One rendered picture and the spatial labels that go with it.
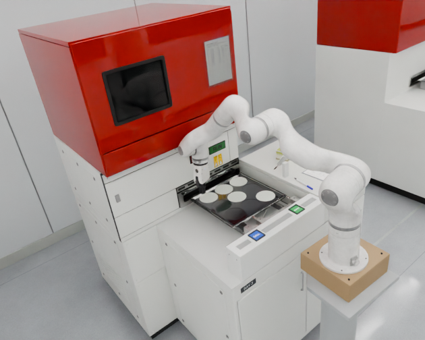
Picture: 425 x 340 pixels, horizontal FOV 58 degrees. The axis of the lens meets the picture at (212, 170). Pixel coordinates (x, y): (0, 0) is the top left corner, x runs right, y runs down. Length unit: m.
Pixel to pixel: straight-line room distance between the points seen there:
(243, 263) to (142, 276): 0.76
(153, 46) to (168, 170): 0.63
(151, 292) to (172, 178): 0.70
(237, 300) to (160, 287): 0.71
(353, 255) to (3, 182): 2.59
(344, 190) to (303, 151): 0.22
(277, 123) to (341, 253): 0.56
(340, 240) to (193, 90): 0.96
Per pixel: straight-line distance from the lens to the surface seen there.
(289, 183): 2.04
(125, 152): 1.78
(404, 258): 3.13
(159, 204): 2.05
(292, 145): 1.47
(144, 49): 1.73
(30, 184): 3.39
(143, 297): 2.33
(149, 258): 2.19
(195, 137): 1.77
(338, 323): 1.86
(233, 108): 1.58
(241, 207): 1.98
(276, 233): 1.72
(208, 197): 2.09
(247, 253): 1.63
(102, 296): 3.00
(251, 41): 4.23
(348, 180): 1.39
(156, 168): 1.96
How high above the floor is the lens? 2.05
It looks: 30 degrees down
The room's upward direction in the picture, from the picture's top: 7 degrees counter-clockwise
